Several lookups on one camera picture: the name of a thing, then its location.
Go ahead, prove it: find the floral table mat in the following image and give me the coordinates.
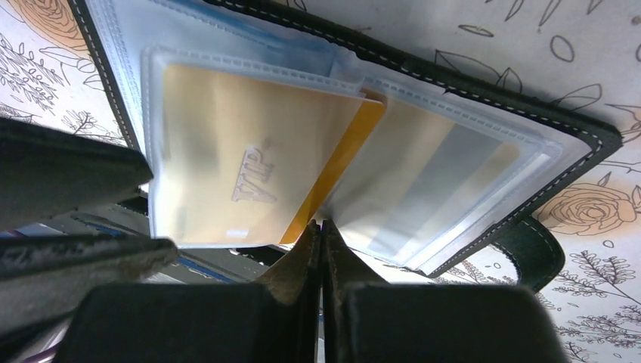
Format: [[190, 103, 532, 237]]
[[1, 1, 623, 362]]

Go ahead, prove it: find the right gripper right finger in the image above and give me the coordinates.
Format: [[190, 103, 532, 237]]
[[321, 219, 565, 362]]

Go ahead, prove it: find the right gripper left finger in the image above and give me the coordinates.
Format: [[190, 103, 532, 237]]
[[54, 222, 321, 362]]

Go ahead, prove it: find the black leather card holder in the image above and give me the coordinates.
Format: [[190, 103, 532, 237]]
[[70, 1, 622, 289]]

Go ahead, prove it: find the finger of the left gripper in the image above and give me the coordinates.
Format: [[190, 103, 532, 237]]
[[1, 118, 153, 230], [1, 235, 178, 335]]

